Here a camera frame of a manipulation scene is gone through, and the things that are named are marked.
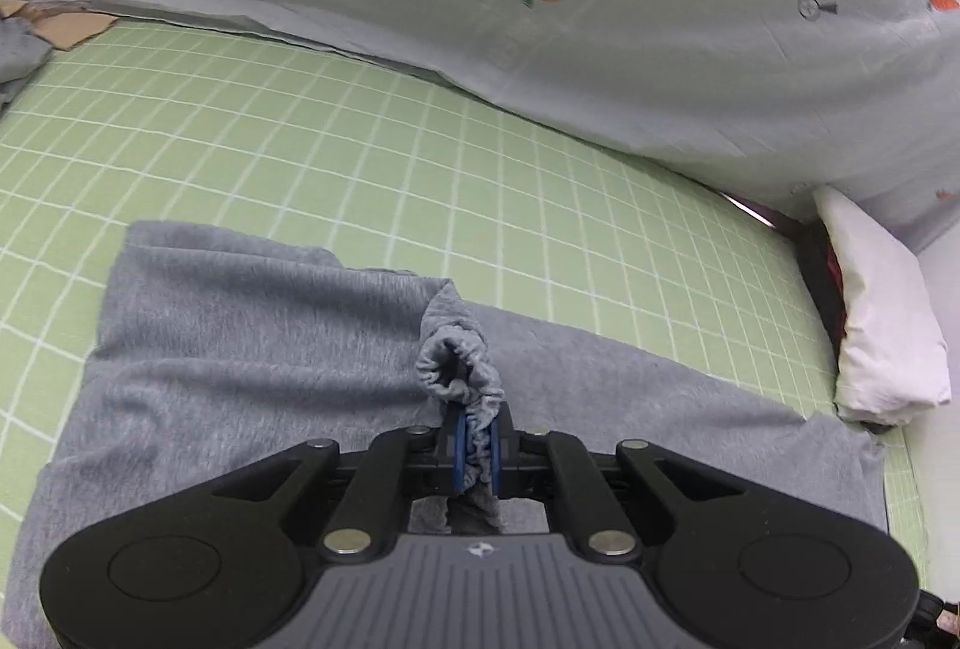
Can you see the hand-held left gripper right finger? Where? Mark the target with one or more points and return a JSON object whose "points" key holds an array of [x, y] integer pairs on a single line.
{"points": [[496, 461]]}

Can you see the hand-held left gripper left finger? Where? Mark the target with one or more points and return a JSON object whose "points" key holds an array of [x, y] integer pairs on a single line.
{"points": [[452, 461]]}

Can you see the grey sweatpants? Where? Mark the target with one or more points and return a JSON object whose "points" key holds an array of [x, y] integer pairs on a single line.
{"points": [[262, 349]]}

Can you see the dark red cloth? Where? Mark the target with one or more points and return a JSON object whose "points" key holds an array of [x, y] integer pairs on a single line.
{"points": [[821, 277]]}

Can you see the white pillow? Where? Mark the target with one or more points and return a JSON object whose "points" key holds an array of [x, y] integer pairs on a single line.
{"points": [[889, 334]]}

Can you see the grey carrot print sheet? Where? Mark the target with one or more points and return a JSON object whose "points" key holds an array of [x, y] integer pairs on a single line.
{"points": [[562, 18]]}

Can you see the beige cloth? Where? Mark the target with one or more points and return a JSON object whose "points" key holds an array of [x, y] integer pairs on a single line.
{"points": [[64, 26]]}

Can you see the grey sweatshirt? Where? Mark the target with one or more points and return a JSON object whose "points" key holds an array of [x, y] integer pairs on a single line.
{"points": [[19, 56]]}

